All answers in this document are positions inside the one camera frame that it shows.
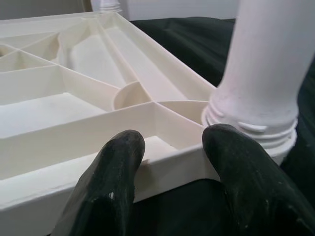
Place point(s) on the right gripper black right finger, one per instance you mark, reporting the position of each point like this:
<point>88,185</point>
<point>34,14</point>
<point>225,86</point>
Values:
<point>256,186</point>

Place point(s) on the white plastic table leg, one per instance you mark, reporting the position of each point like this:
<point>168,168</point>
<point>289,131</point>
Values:
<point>107,5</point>
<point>265,61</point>

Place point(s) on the white plastic table top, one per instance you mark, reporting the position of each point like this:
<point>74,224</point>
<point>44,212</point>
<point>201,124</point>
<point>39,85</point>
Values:
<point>73,110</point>

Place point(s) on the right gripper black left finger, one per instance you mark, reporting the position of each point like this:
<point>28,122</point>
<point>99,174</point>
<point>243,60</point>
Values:
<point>105,191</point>

